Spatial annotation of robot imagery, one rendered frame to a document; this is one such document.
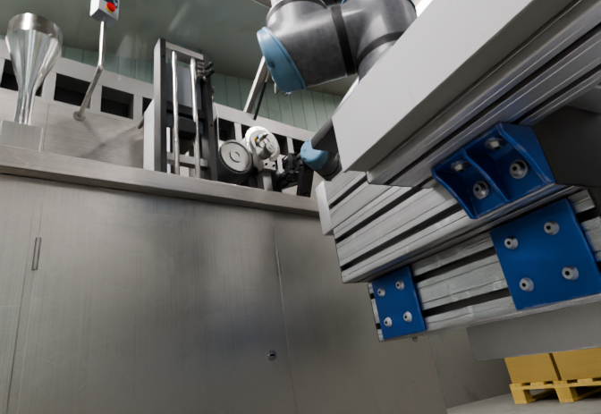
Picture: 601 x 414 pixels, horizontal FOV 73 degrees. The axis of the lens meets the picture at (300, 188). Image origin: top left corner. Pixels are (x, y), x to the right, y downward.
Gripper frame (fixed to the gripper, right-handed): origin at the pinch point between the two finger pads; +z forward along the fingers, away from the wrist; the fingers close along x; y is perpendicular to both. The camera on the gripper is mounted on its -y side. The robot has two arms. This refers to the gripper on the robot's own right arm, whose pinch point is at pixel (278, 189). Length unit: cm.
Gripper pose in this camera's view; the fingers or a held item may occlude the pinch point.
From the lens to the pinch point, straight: 148.1
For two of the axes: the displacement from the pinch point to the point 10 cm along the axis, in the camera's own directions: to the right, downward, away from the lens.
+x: -7.8, -1.4, -6.0
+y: -1.4, -9.0, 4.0
